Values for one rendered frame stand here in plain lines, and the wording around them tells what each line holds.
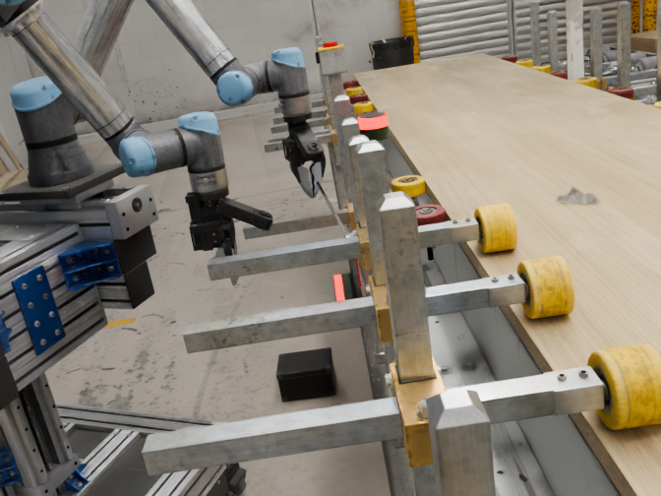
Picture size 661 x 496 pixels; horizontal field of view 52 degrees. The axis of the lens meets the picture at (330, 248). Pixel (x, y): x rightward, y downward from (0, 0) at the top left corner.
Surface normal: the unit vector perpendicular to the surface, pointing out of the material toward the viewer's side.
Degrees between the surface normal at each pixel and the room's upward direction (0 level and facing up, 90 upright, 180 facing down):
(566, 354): 0
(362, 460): 0
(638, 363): 27
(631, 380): 50
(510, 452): 0
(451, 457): 90
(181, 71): 90
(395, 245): 90
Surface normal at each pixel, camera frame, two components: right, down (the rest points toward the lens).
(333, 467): -0.15, -0.93
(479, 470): 0.04, 0.35
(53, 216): -0.36, 0.38
